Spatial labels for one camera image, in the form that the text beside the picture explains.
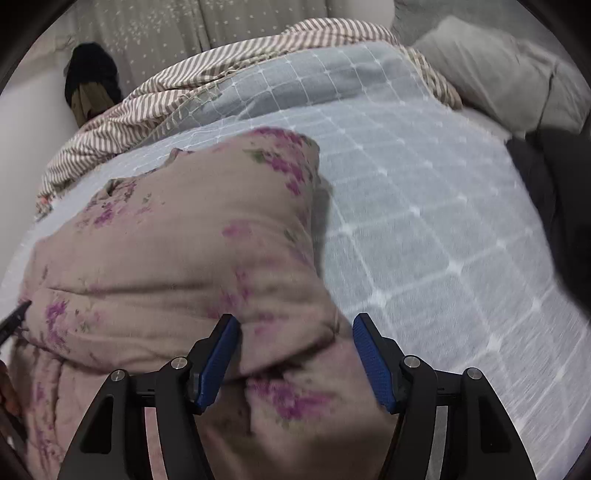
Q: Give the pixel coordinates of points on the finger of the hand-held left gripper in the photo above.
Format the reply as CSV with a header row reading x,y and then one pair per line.
x,y
14,319

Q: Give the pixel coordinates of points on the grey dotted curtain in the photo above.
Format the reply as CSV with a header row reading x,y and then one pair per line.
x,y
194,27

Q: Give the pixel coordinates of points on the black folded clothing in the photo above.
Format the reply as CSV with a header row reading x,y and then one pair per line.
x,y
549,194

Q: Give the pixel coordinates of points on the dark hanging clothes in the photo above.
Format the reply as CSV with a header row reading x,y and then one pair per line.
x,y
92,78

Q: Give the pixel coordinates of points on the grey pillow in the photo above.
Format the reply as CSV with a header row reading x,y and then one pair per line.
x,y
498,69

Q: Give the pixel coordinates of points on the striped quilt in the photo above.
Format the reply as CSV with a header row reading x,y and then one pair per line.
x,y
184,74

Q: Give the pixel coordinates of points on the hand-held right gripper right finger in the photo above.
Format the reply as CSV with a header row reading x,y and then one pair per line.
x,y
371,360

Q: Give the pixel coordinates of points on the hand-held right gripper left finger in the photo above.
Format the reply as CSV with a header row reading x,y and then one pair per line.
x,y
217,364

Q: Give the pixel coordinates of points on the floral padded jacket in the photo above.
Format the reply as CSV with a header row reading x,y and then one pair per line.
x,y
184,258

